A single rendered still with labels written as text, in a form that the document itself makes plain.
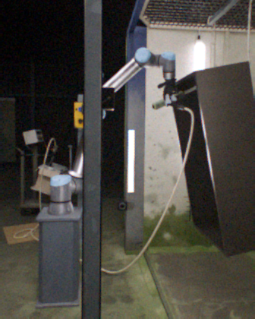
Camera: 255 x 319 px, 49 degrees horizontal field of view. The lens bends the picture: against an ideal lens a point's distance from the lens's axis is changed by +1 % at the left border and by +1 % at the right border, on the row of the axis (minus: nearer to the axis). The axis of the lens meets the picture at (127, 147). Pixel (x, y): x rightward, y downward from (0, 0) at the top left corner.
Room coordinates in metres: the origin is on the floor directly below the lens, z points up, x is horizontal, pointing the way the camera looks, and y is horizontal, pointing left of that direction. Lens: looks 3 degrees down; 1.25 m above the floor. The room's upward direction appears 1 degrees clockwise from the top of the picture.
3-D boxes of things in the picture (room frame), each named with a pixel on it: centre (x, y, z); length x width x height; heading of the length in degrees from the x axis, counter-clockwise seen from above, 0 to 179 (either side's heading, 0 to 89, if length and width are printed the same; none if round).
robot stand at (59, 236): (2.10, 0.50, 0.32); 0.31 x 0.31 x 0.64; 6
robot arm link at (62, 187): (2.11, 0.49, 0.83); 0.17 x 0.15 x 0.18; 155
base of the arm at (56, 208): (2.10, 0.50, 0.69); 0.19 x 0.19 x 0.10
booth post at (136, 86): (2.91, -0.08, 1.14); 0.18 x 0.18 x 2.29; 6
